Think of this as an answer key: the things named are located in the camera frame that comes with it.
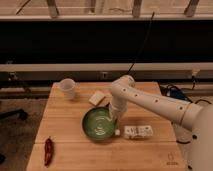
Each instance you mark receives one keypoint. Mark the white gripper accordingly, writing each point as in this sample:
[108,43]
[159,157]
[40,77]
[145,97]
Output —
[117,108]

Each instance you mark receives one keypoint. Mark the green ceramic bowl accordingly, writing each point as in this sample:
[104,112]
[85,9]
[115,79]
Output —
[98,125]

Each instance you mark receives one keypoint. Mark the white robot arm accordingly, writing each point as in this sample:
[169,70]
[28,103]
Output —
[193,117]

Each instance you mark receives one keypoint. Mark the beige sponge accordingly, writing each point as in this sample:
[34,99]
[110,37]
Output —
[96,98]

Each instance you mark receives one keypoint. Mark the white printed bottle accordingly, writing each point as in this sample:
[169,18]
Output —
[136,132]

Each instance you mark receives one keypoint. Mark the white plastic cup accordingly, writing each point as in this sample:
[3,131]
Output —
[67,87]

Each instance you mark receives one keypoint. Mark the red chili pepper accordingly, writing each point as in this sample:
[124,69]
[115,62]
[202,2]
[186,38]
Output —
[49,149]

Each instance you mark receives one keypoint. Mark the black office chair base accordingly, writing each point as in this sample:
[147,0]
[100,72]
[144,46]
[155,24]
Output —
[20,113]

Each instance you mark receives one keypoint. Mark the white wall plug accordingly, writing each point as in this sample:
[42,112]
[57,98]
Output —
[194,72]

